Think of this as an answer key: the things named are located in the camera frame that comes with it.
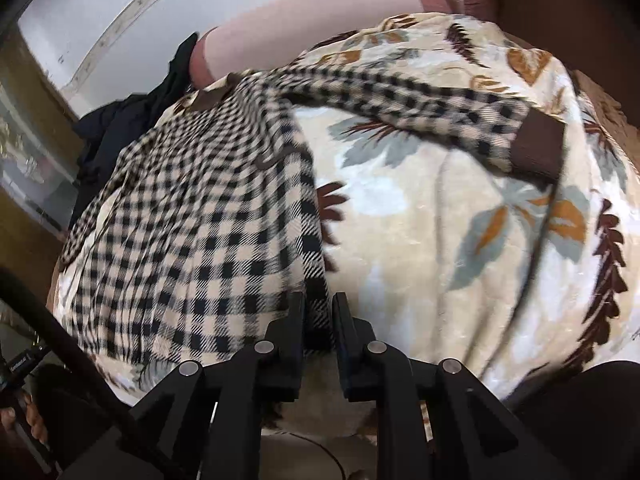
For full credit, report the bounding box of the black beige checkered shirt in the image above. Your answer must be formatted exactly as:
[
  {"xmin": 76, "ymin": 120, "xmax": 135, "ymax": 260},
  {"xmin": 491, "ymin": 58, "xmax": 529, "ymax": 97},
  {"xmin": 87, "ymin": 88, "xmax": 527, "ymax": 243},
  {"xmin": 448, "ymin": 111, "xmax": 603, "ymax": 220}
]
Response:
[{"xmin": 61, "ymin": 66, "xmax": 563, "ymax": 363}]

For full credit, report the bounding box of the dark navy clothing pile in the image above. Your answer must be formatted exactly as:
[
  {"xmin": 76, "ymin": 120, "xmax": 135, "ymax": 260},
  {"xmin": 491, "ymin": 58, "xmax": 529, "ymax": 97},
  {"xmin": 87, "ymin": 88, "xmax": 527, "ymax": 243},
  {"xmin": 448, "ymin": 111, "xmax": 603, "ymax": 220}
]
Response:
[{"xmin": 70, "ymin": 34, "xmax": 198, "ymax": 223}]

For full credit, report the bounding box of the person's left hand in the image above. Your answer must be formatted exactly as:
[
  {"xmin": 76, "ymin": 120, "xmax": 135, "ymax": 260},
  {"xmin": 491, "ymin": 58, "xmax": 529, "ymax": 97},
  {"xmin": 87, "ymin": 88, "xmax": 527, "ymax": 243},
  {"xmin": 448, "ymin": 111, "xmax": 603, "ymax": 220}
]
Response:
[{"xmin": 1, "ymin": 390, "xmax": 48, "ymax": 444}]

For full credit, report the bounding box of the leaf patterned fleece blanket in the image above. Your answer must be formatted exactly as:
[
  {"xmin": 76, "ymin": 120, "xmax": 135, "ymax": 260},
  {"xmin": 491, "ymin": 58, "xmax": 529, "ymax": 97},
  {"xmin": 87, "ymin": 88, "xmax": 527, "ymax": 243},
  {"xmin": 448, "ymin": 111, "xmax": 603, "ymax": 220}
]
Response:
[{"xmin": 48, "ymin": 11, "xmax": 640, "ymax": 442}]

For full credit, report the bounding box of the wooden cabinet with glass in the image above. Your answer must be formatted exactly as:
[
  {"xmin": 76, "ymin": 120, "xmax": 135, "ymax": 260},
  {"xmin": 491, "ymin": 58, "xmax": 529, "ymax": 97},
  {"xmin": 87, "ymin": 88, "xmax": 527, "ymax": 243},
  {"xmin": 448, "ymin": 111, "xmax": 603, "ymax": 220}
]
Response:
[{"xmin": 1, "ymin": 24, "xmax": 82, "ymax": 300}]

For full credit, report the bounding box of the pink mattress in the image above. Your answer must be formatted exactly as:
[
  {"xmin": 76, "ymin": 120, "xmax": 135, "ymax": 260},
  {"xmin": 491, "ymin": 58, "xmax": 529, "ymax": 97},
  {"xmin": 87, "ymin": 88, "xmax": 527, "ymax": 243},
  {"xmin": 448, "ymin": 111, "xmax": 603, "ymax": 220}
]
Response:
[{"xmin": 190, "ymin": 0, "xmax": 451, "ymax": 89}]

